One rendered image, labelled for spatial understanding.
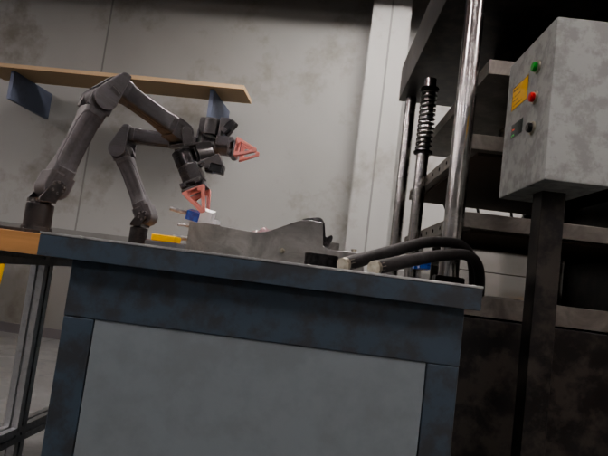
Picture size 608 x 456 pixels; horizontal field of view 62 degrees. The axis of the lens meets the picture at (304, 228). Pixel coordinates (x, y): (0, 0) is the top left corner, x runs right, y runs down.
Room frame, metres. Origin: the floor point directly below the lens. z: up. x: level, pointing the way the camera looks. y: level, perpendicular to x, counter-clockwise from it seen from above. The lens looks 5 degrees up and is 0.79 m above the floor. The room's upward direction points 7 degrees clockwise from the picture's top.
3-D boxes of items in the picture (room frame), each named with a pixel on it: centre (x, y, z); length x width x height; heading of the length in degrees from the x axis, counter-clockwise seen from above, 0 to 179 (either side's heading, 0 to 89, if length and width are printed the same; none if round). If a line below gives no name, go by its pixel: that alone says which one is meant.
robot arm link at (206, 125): (1.82, 0.41, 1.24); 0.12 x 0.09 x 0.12; 85
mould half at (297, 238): (1.55, 0.07, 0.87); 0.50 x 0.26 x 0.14; 88
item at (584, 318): (2.11, -0.83, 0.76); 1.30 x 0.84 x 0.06; 178
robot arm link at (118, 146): (1.83, 0.58, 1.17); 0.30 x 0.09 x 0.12; 85
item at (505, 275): (2.06, -0.75, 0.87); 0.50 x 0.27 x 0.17; 88
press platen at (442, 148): (2.11, -0.89, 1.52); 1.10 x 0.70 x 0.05; 178
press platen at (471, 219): (2.11, -0.88, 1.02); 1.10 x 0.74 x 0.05; 178
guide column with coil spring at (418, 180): (2.29, -0.50, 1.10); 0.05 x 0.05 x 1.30
